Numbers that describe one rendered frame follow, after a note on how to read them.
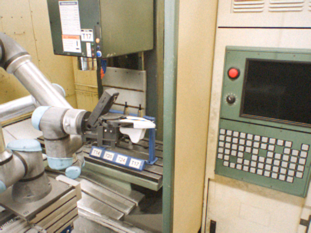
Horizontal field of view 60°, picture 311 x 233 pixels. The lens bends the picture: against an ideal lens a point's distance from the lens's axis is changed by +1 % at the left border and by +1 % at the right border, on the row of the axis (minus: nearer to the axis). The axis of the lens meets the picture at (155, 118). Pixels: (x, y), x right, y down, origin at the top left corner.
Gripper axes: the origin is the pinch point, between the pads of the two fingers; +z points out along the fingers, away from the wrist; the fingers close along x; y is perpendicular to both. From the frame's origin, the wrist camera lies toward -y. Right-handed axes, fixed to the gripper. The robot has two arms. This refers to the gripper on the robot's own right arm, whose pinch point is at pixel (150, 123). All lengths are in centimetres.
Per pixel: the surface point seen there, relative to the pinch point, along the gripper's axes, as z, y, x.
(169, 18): -3.5, -30.1, -28.1
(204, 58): 5, -17, -63
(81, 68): -90, -7, -112
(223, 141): 17, 25, -74
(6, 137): -180, 62, -127
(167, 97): -3.7, -2.4, -31.9
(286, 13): 37, -37, -65
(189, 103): 2.1, 2.0, -49.4
